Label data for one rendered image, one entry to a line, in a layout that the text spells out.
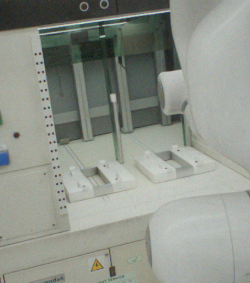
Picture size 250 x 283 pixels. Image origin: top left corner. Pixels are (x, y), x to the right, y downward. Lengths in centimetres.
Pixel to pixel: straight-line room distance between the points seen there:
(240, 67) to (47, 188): 83
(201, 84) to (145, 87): 169
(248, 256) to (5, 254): 85
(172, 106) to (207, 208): 37
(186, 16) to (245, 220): 36
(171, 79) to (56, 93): 126
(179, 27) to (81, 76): 129
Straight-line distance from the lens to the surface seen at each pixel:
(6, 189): 133
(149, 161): 175
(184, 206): 67
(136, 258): 147
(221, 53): 60
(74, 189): 158
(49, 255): 141
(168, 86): 98
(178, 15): 88
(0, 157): 129
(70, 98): 222
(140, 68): 228
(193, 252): 65
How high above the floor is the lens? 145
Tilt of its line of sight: 16 degrees down
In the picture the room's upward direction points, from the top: 7 degrees counter-clockwise
